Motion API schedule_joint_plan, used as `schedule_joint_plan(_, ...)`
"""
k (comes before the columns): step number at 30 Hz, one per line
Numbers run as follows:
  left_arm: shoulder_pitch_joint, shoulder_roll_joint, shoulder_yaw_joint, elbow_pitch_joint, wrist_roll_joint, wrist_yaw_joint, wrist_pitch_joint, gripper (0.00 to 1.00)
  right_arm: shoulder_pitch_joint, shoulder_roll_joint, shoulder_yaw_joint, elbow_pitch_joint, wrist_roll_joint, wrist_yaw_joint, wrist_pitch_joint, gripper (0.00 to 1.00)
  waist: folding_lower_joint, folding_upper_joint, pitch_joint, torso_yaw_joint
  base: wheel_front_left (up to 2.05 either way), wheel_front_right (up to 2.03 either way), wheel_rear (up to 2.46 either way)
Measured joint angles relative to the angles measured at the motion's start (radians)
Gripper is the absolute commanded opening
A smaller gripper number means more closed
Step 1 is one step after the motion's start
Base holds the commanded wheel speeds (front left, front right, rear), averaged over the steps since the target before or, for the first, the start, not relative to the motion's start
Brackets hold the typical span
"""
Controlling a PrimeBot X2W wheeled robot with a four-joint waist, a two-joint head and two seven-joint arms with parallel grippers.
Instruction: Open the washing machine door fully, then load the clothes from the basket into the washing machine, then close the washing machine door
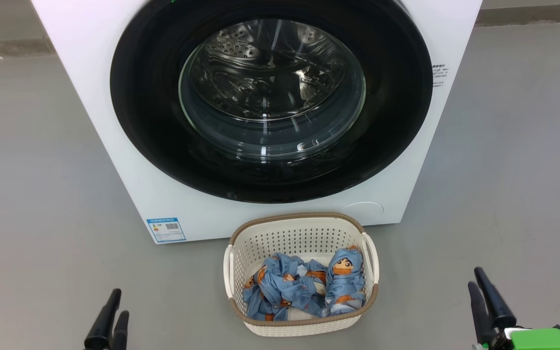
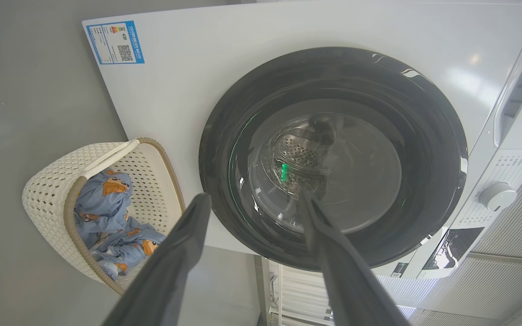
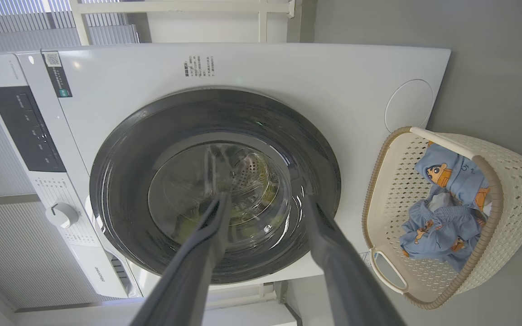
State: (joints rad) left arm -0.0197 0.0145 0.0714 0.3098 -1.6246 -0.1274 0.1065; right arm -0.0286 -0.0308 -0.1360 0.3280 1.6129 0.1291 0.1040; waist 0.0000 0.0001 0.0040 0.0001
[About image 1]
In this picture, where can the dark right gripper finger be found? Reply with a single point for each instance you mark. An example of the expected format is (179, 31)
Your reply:
(482, 321)
(498, 311)

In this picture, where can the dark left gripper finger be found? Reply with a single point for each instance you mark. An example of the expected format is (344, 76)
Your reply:
(120, 333)
(101, 328)

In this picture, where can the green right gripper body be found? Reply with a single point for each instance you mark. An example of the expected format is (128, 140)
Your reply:
(537, 340)

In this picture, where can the blue printed garment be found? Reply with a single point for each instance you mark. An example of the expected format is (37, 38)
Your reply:
(280, 289)

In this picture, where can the black round glass door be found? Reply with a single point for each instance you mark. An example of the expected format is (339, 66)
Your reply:
(148, 121)

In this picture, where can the white washing machine body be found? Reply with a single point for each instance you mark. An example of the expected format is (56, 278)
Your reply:
(90, 97)

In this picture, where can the blue energy label sticker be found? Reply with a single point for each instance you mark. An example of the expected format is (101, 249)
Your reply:
(166, 230)

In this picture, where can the round white filter cover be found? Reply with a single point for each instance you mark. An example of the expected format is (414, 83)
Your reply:
(362, 212)

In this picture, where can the cream perforated laundry basket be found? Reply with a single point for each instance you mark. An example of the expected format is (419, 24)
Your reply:
(304, 233)

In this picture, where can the printed text label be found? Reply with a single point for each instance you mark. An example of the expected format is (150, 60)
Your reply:
(440, 75)

